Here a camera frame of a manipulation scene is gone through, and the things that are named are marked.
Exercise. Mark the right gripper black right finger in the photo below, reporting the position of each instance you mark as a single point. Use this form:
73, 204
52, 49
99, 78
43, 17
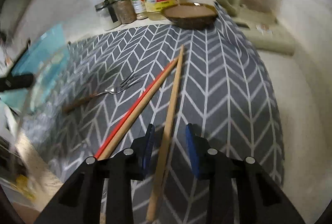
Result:
237, 189

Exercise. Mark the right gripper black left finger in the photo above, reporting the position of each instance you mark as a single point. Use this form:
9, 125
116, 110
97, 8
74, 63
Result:
79, 199

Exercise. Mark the tan wooden chopstick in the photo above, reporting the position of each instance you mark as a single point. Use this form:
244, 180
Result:
142, 109

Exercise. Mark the light wooden chopstick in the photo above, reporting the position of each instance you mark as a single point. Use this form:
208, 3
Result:
164, 146

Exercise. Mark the red chopstick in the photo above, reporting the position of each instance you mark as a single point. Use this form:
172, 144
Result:
137, 107

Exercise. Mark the grey herringbone table mat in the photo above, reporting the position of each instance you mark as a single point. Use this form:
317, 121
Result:
225, 93

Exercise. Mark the translucent blue plastic basin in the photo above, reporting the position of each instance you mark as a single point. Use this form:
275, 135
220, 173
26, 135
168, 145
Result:
34, 75

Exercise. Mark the clear glass clip jar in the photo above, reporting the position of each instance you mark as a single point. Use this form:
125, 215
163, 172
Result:
107, 14

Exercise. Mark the glass jar with seeds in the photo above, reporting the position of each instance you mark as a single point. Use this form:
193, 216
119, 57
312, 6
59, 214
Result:
124, 10

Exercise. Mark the green cap spice bottle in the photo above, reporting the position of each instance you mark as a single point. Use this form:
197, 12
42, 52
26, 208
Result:
140, 9

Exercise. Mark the wood handled metal fork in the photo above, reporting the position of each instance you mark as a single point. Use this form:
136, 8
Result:
132, 79

